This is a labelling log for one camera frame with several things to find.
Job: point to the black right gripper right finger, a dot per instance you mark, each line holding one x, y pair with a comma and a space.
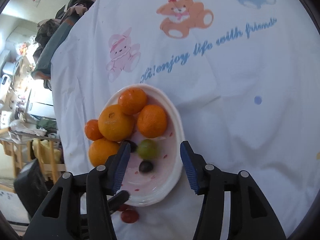
251, 215

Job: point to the pile of clothes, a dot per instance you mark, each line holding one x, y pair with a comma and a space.
52, 32

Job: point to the red plum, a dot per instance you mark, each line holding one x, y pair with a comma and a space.
129, 216
123, 207

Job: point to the white cartoon bed sheet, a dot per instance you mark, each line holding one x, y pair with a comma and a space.
243, 74

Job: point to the small mandarin top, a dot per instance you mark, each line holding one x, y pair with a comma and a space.
92, 130

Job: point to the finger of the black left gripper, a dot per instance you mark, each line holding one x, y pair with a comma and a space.
117, 201

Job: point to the green grape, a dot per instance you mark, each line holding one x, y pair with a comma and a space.
148, 149

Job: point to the small mandarin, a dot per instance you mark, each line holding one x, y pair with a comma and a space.
132, 100
152, 121
92, 130

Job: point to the dark grape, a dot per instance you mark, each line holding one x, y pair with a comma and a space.
133, 146
145, 166

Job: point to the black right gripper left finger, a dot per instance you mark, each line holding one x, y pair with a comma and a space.
76, 207

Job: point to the large orange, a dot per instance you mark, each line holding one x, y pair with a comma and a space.
100, 150
114, 125

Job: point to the wooden drying rack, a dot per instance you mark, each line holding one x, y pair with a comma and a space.
24, 147

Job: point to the pink strawberry pattern bowl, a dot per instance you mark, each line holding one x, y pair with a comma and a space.
150, 188

